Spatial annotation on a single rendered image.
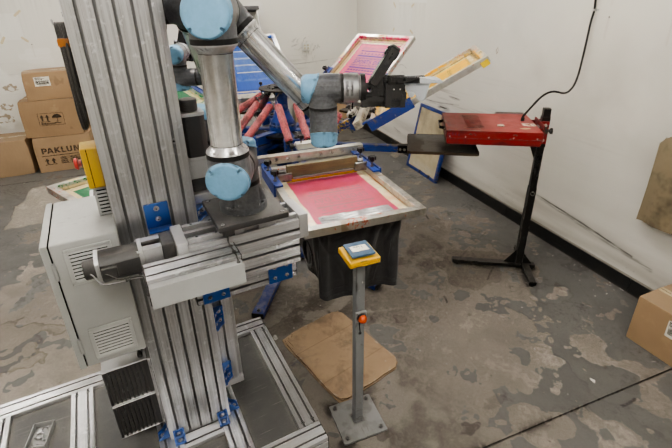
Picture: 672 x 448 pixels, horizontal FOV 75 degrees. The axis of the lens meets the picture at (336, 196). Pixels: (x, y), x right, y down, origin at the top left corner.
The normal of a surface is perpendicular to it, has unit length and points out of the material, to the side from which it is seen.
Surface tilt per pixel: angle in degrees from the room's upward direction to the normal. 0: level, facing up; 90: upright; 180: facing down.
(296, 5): 90
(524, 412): 0
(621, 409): 0
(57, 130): 91
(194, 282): 90
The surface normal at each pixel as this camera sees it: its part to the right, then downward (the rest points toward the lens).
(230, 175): 0.04, 0.54
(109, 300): 0.47, 0.36
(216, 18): 0.04, 0.29
